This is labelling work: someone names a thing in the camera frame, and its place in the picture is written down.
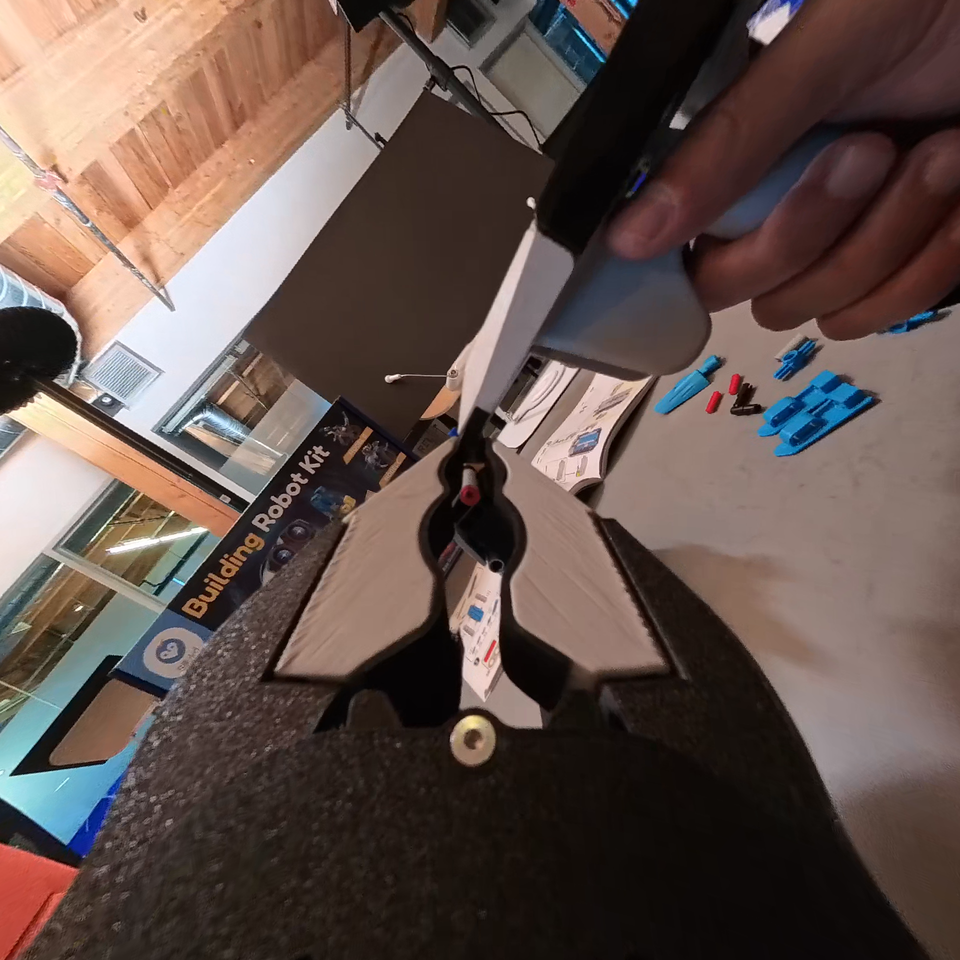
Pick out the silver air duct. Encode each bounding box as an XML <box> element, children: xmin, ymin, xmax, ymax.
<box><xmin>0</xmin><ymin>266</ymin><xmax>76</xmax><ymax>331</ymax></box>

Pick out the studio panel light on stand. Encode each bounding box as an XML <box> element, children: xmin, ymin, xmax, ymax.
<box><xmin>333</xmin><ymin>0</ymin><xmax>545</xmax><ymax>151</ymax></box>

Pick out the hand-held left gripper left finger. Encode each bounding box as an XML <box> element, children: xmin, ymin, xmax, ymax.
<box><xmin>271</xmin><ymin>438</ymin><xmax>460</xmax><ymax>729</ymax></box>

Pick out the wall air vent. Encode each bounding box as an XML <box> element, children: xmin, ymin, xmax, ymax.
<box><xmin>82</xmin><ymin>341</ymin><xmax>162</xmax><ymax>410</ymax></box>

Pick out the white folding stand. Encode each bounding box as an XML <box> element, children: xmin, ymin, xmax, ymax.
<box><xmin>384</xmin><ymin>341</ymin><xmax>580</xmax><ymax>451</ymax></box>

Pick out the black backdrop board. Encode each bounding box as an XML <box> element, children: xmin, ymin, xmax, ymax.
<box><xmin>246</xmin><ymin>86</ymin><xmax>556</xmax><ymax>444</ymax></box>

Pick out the grey desk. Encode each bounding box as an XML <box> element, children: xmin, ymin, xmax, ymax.
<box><xmin>487</xmin><ymin>300</ymin><xmax>960</xmax><ymax>960</ymax></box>

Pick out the open instruction booklet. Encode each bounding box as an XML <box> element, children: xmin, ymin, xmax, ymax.
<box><xmin>448</xmin><ymin>372</ymin><xmax>660</xmax><ymax>702</ymax></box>

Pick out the person's right hand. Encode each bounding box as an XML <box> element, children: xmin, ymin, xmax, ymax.
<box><xmin>607</xmin><ymin>0</ymin><xmax>960</xmax><ymax>342</ymax></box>

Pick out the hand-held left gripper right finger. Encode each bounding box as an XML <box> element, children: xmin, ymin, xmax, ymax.
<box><xmin>487</xmin><ymin>441</ymin><xmax>672</xmax><ymax>712</ymax></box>

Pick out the black pole with round top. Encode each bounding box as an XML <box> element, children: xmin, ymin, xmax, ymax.
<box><xmin>0</xmin><ymin>306</ymin><xmax>252</xmax><ymax>515</ymax></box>

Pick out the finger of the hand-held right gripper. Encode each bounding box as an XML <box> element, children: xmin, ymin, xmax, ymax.
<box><xmin>457</xmin><ymin>222</ymin><xmax>577</xmax><ymax>453</ymax></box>

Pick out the dark blue toy kit box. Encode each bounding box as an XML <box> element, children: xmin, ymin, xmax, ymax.
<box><xmin>112</xmin><ymin>396</ymin><xmax>421</xmax><ymax>687</ymax></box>

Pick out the blue fin block piece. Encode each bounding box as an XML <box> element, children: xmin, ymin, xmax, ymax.
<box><xmin>654</xmin><ymin>354</ymin><xmax>726</xmax><ymax>415</ymax></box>

